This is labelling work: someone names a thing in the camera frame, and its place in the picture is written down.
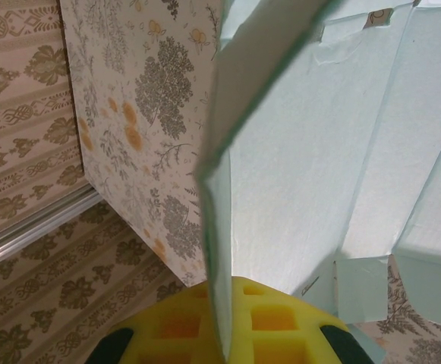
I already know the aluminium extrusion frame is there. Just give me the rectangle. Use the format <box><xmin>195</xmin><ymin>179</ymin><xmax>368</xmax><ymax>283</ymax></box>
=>
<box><xmin>0</xmin><ymin>187</ymin><xmax>102</xmax><ymax>272</ymax></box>

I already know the light blue paper box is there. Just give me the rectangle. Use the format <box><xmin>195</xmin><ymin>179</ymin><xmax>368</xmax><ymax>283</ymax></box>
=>
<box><xmin>195</xmin><ymin>0</ymin><xmax>441</xmax><ymax>364</ymax></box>

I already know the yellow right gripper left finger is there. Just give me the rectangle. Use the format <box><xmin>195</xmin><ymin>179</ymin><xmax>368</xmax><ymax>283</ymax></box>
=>
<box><xmin>90</xmin><ymin>282</ymin><xmax>225</xmax><ymax>364</ymax></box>

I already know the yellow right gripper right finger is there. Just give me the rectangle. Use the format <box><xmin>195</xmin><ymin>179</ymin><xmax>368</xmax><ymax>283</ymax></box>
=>
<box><xmin>229</xmin><ymin>275</ymin><xmax>379</xmax><ymax>364</ymax></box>

